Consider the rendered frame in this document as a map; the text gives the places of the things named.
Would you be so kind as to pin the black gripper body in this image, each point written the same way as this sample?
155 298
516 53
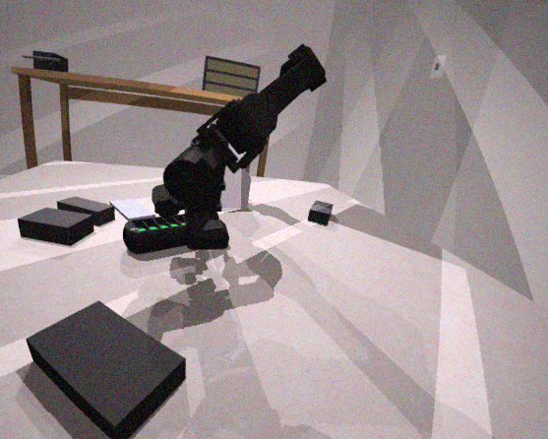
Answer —
206 231

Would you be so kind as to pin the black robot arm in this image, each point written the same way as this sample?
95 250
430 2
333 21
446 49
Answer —
244 123

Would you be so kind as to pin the dark grey controller unit with green rocker switches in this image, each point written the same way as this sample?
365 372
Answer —
143 236

